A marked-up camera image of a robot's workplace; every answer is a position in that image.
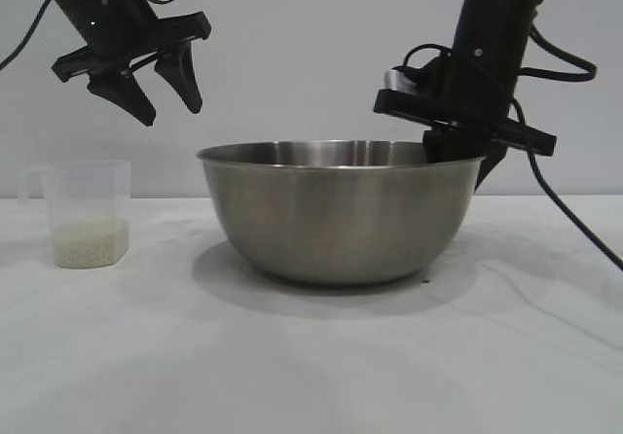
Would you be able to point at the clear plastic measuring cup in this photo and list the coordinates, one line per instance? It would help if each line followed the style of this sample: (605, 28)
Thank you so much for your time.
(83, 191)

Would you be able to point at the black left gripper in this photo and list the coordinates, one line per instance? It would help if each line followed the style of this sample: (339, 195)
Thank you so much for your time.
(117, 30)

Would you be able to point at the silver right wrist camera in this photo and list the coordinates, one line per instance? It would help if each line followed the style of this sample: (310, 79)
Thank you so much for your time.
(399, 81)

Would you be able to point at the white uncooked rice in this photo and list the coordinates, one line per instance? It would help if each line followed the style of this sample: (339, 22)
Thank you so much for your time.
(90, 244)

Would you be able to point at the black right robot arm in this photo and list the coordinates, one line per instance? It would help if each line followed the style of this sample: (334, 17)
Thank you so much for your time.
(496, 6)

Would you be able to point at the stainless steel mixing bowl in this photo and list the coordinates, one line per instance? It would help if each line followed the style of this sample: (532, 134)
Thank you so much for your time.
(340, 220)

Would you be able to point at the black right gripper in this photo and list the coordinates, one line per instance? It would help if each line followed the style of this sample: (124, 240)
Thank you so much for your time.
(467, 98)

